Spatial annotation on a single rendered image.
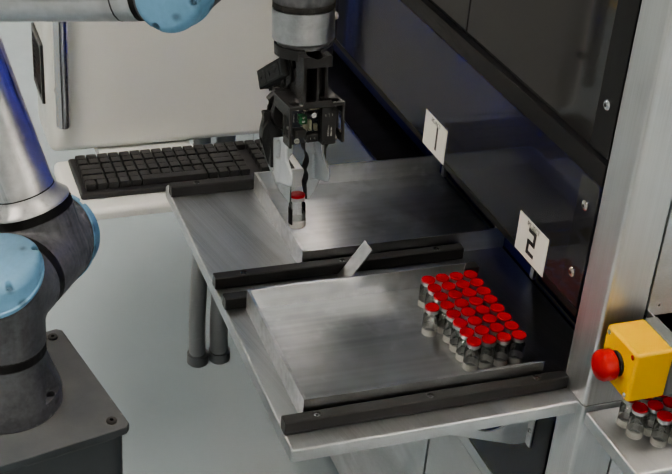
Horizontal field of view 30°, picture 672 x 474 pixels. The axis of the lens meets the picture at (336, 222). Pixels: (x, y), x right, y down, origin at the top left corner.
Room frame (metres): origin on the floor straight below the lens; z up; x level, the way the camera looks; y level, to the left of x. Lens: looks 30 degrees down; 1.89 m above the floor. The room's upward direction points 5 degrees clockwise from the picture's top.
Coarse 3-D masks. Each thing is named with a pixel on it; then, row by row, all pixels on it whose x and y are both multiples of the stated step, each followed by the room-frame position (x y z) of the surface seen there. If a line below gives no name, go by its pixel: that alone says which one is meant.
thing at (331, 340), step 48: (288, 288) 1.51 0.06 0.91; (336, 288) 1.54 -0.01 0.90; (384, 288) 1.57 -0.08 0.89; (288, 336) 1.43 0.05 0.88; (336, 336) 1.44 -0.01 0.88; (384, 336) 1.45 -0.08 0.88; (288, 384) 1.31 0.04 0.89; (336, 384) 1.33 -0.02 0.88; (384, 384) 1.34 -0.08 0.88; (432, 384) 1.32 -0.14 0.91
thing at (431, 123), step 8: (432, 120) 1.84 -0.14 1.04; (424, 128) 1.86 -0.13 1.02; (432, 128) 1.83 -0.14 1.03; (440, 128) 1.81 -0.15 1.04; (424, 136) 1.86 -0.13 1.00; (432, 136) 1.83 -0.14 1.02; (440, 136) 1.81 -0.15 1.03; (432, 144) 1.83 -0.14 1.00; (440, 144) 1.80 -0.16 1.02; (432, 152) 1.82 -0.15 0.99; (440, 152) 1.80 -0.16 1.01; (440, 160) 1.80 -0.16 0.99
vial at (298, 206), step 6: (294, 204) 1.40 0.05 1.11; (300, 204) 1.40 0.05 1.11; (294, 210) 1.39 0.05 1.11; (300, 210) 1.39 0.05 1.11; (294, 216) 1.39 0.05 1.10; (300, 216) 1.39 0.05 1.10; (294, 222) 1.39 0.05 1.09; (300, 222) 1.39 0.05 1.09; (294, 228) 1.39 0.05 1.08; (300, 228) 1.39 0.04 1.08
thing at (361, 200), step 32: (384, 160) 1.93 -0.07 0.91; (416, 160) 1.95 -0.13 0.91; (256, 192) 1.83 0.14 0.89; (320, 192) 1.86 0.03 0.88; (352, 192) 1.87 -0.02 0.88; (384, 192) 1.88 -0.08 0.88; (416, 192) 1.89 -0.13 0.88; (448, 192) 1.90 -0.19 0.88; (288, 224) 1.69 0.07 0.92; (320, 224) 1.75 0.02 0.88; (352, 224) 1.76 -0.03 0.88; (384, 224) 1.77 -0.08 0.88; (416, 224) 1.78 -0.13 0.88; (448, 224) 1.79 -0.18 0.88; (480, 224) 1.80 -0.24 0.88; (320, 256) 1.62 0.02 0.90
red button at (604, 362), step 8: (600, 352) 1.27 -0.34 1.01; (608, 352) 1.27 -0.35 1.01; (592, 360) 1.27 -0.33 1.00; (600, 360) 1.26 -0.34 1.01; (608, 360) 1.26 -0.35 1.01; (616, 360) 1.26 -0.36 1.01; (592, 368) 1.27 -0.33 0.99; (600, 368) 1.26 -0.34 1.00; (608, 368) 1.25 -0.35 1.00; (616, 368) 1.25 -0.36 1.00; (600, 376) 1.25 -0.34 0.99; (608, 376) 1.25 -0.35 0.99; (616, 376) 1.25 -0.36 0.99
